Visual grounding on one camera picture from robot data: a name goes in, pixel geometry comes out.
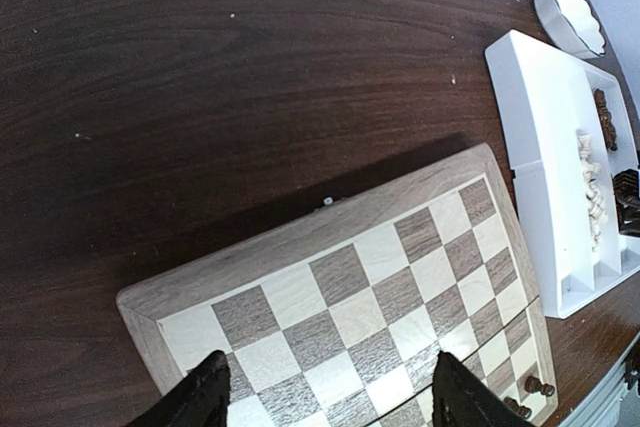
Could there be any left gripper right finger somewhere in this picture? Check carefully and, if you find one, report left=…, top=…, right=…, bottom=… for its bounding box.
left=432, top=351, right=525, bottom=427

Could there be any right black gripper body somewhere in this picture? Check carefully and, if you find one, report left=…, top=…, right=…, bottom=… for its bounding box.
left=613, top=169, right=639, bottom=236

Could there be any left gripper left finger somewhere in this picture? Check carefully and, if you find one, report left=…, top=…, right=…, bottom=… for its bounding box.
left=149, top=350, right=231, bottom=426

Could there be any dark pawn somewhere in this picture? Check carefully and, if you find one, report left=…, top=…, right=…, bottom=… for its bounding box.
left=524, top=376, right=555, bottom=397
left=504, top=397, right=532, bottom=420

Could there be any pile of white chess pieces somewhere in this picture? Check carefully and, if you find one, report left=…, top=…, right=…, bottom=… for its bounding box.
left=576, top=130, right=610, bottom=253

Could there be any pile of dark chess pieces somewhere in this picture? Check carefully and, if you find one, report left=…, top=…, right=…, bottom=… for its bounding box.
left=593, top=89, right=618, bottom=152

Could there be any wooden chess board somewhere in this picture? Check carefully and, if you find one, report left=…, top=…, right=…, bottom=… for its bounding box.
left=116, top=145, right=558, bottom=426

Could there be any white divided plastic tray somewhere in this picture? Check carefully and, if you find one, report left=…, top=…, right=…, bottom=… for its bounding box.
left=485, top=30, right=639, bottom=319

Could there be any white scalloped ceramic bowl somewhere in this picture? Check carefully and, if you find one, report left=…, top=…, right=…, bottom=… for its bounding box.
left=533, top=0, right=606, bottom=60

